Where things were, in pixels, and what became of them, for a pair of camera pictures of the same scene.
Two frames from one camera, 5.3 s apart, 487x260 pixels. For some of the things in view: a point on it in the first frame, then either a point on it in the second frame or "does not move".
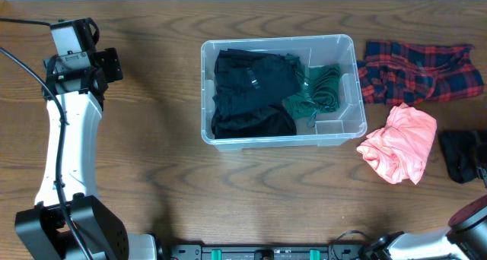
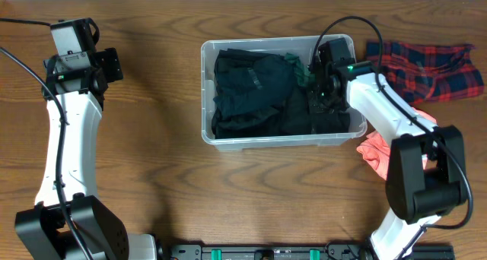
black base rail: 181,252 does not move
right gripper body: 480,151 -> 323,96
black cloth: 460,148 -> 297,118
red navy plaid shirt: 394,73 does not move
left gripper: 108,63 does not move
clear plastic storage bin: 288,91 does not move
